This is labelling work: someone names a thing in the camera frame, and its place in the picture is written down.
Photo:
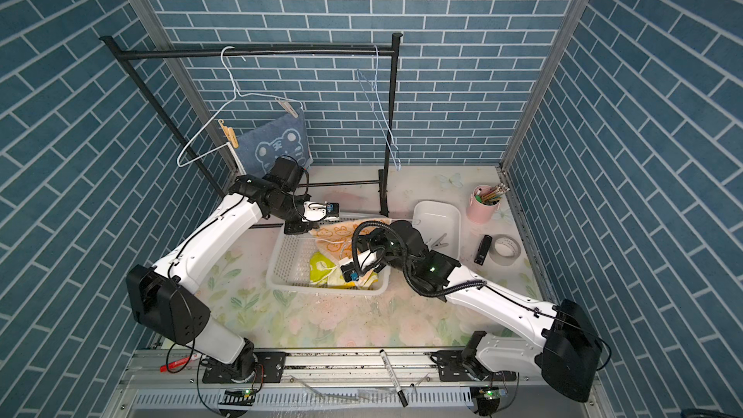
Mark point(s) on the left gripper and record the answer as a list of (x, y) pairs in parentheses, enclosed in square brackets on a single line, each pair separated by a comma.
[(303, 226)]

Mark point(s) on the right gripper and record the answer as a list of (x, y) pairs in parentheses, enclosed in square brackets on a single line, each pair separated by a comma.
[(371, 242)]

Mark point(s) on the orange bunny towel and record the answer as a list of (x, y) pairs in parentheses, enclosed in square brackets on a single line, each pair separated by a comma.
[(334, 240)]

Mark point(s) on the yellow green towel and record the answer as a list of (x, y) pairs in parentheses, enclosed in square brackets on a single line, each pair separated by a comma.
[(326, 274)]

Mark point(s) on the beige clothespin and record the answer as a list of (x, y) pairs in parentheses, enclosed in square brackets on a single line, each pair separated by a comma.
[(287, 106), (229, 134), (438, 243)]

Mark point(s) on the light blue wire hanger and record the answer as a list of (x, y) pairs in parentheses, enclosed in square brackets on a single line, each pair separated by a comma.
[(370, 91)]

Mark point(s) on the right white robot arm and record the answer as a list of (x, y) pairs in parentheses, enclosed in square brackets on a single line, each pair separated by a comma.
[(562, 344)]

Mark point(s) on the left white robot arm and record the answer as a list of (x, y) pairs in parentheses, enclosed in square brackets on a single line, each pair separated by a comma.
[(163, 296)]

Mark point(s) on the white perforated plastic basket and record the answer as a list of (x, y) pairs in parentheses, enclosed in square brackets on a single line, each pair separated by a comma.
[(289, 266)]

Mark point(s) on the white rectangular tray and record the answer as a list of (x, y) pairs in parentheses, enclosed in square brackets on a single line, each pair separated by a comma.
[(433, 218)]

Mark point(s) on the blue bear towel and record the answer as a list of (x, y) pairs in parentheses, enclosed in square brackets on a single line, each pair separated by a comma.
[(259, 148)]

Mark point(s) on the black object beside tape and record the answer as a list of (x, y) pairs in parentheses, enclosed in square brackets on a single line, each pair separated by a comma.
[(483, 250)]

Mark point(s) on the pink metal pen bucket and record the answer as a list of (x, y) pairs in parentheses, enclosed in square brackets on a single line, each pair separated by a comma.
[(478, 213)]

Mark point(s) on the beige clothespin on blue towel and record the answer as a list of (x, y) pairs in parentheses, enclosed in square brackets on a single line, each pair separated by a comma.
[(287, 106)]

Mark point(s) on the roll of tape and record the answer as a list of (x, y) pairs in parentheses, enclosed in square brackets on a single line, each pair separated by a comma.
[(505, 250)]

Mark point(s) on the bundle of coloured pencils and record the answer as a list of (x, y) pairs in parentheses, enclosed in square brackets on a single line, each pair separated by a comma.
[(494, 195)]

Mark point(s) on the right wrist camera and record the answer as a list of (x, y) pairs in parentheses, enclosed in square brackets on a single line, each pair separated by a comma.
[(355, 274)]

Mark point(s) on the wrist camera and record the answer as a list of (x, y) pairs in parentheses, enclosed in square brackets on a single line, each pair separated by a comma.
[(320, 211), (355, 274)]

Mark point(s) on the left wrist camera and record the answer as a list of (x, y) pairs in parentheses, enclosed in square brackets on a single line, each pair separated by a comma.
[(320, 211)]

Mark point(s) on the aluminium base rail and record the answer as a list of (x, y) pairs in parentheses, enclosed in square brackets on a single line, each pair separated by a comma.
[(345, 382)]

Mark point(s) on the black marker on rail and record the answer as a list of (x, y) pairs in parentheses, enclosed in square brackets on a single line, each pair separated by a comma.
[(396, 383)]

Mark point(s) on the red marker on rail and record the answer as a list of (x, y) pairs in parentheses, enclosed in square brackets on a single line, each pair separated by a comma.
[(177, 365)]

